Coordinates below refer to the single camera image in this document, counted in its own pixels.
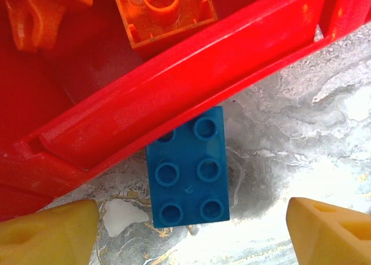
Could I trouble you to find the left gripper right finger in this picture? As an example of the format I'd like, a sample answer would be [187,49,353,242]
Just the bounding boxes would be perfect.
[286,197,371,265]

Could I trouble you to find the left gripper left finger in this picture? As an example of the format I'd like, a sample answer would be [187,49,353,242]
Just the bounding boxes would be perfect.
[0,199,101,265]

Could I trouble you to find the blue lego brick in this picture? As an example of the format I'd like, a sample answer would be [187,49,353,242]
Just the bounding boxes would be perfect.
[146,106,231,229]

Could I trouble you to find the long orange lego piece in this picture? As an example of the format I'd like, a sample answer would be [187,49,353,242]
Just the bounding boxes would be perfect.
[0,0,94,53]

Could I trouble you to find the small orange lego brick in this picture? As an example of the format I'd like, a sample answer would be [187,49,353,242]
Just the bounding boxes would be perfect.
[110,0,219,50]

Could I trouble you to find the red plastic bin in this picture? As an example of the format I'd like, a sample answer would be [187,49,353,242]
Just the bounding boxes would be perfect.
[314,0,371,45]
[0,0,333,222]

